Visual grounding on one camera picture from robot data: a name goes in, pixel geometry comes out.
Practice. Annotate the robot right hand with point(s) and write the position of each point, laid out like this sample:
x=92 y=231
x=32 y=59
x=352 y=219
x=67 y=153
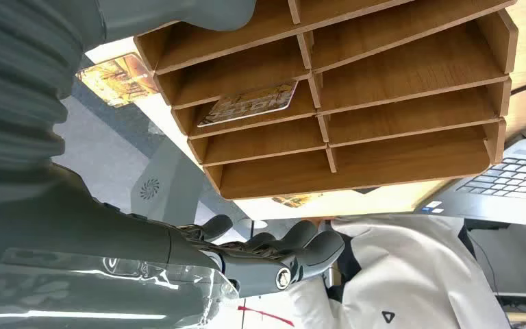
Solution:
x=108 y=236

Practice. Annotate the person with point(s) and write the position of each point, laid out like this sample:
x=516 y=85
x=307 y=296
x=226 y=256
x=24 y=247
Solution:
x=408 y=272

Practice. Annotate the wooden slotted card organizer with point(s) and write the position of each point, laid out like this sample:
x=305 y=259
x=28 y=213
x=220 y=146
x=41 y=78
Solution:
x=403 y=68

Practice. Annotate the grey kiosk stand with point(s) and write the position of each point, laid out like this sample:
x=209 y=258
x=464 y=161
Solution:
x=167 y=181

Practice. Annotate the red floor tape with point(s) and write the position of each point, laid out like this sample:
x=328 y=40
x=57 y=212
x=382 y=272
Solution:
x=265 y=314

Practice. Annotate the grey laptop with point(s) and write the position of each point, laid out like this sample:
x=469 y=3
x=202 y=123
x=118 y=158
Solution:
x=494 y=190

